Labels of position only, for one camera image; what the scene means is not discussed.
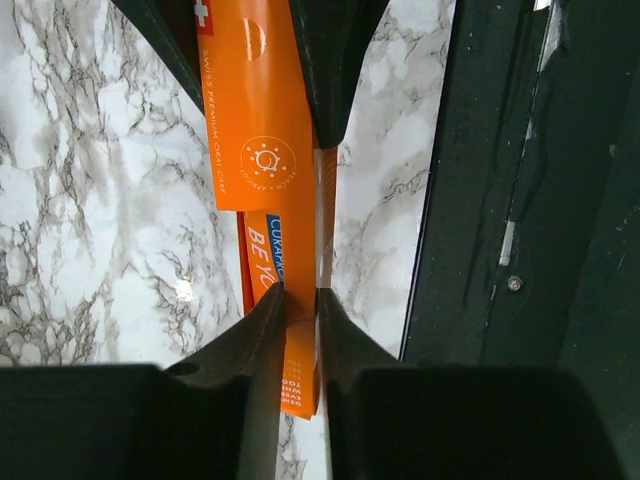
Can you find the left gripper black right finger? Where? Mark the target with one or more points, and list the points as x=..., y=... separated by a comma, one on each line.
x=390, y=420

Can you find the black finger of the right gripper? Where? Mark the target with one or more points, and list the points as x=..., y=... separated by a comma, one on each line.
x=169, y=26
x=332, y=38

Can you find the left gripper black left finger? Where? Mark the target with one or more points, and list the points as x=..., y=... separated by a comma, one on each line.
x=213, y=415

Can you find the orange toothpaste box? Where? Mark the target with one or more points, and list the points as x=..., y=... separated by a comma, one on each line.
x=268, y=169

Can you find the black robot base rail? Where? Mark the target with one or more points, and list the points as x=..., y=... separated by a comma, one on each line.
x=533, y=100

